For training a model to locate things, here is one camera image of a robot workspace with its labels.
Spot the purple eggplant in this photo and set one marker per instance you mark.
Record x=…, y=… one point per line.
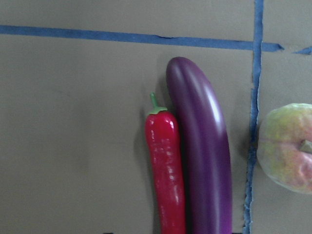
x=206, y=147

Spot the pink-green peach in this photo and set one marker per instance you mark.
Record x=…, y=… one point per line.
x=284, y=149

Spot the red chili pepper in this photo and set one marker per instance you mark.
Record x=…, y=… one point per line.
x=163, y=140

